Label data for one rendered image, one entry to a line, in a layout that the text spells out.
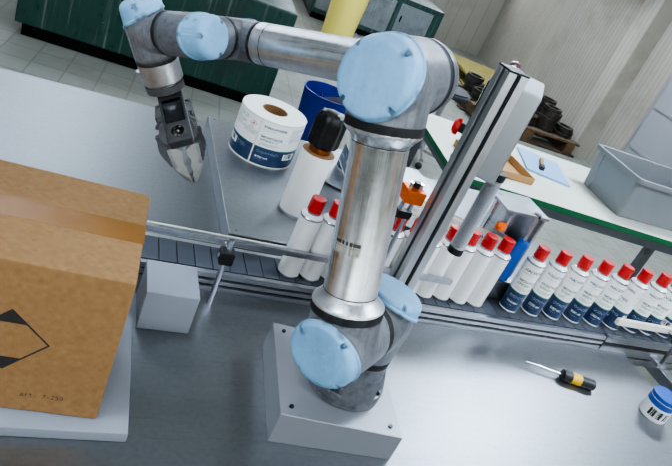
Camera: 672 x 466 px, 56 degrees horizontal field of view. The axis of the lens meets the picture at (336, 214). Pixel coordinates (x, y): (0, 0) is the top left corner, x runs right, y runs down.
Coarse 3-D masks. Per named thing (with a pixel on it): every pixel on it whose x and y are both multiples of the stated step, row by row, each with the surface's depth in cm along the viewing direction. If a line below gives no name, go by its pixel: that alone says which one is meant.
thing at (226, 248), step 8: (224, 240) 132; (232, 240) 127; (224, 248) 128; (232, 248) 129; (224, 256) 127; (232, 256) 127; (224, 264) 128; (232, 264) 128; (216, 280) 131; (216, 288) 132; (208, 296) 133
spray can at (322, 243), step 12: (336, 204) 138; (324, 216) 140; (336, 216) 139; (324, 228) 140; (324, 240) 141; (312, 252) 143; (324, 252) 142; (312, 264) 144; (324, 264) 145; (300, 276) 146; (312, 276) 145
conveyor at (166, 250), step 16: (144, 240) 135; (160, 240) 138; (144, 256) 131; (160, 256) 133; (176, 256) 135; (192, 256) 137; (208, 256) 139; (240, 256) 144; (256, 256) 146; (240, 272) 139; (256, 272) 141; (272, 272) 143; (432, 304) 158; (448, 304) 162; (464, 304) 164; (496, 304) 171; (528, 320) 170; (544, 320) 174; (560, 320) 178
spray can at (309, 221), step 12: (312, 204) 136; (324, 204) 137; (300, 216) 138; (312, 216) 137; (300, 228) 138; (312, 228) 138; (300, 240) 139; (312, 240) 140; (288, 264) 142; (300, 264) 143; (288, 276) 143
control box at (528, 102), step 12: (528, 84) 122; (540, 84) 128; (528, 96) 116; (540, 96) 116; (516, 108) 117; (528, 108) 117; (516, 120) 118; (528, 120) 118; (504, 132) 120; (516, 132) 119; (456, 144) 124; (504, 144) 120; (516, 144) 120; (492, 156) 122; (504, 156) 121; (480, 168) 123; (492, 168) 123; (492, 180) 123
